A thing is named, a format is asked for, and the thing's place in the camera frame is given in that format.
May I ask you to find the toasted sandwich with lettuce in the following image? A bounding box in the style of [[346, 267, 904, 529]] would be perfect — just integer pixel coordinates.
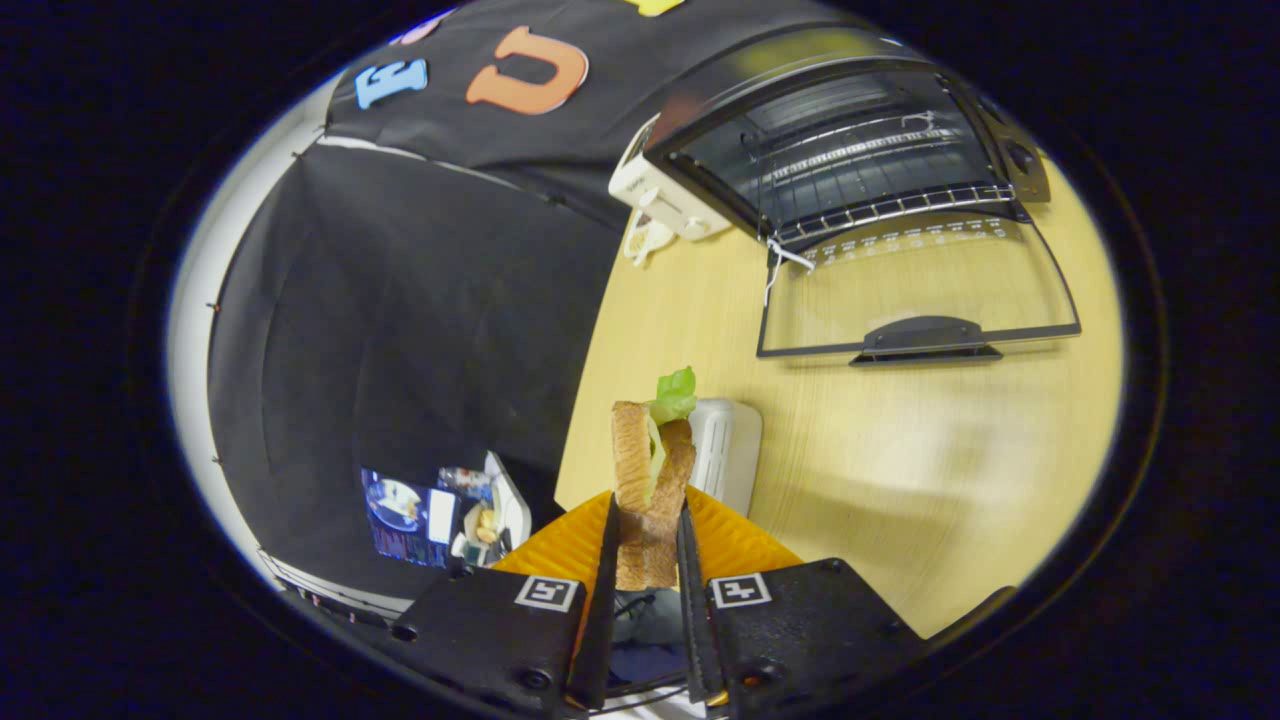
[[610, 366, 699, 591]]

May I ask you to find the black backdrop cloth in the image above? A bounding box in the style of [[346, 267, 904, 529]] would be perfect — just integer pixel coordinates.
[[205, 0, 831, 601]]

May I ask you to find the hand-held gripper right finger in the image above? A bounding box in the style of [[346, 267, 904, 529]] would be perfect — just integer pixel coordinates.
[[677, 487, 926, 716]]

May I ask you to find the white pop-up toaster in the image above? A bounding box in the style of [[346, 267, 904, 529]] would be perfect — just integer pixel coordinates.
[[608, 115, 736, 243]]

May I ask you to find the small white snack dish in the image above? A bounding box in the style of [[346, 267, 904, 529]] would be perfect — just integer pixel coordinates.
[[622, 210, 676, 269]]

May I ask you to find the blue printed box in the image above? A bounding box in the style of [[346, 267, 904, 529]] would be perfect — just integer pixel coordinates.
[[360, 468, 461, 569]]

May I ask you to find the white rectangular plate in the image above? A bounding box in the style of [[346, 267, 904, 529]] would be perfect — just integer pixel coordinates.
[[690, 398, 764, 519]]

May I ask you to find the white string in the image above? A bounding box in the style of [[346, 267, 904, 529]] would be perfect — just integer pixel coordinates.
[[763, 235, 816, 306]]

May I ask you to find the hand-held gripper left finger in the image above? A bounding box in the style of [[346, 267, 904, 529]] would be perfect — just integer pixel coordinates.
[[385, 492, 621, 713]]

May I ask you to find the black toaster oven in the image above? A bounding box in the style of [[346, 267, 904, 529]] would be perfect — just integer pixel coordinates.
[[645, 25, 1083, 368]]

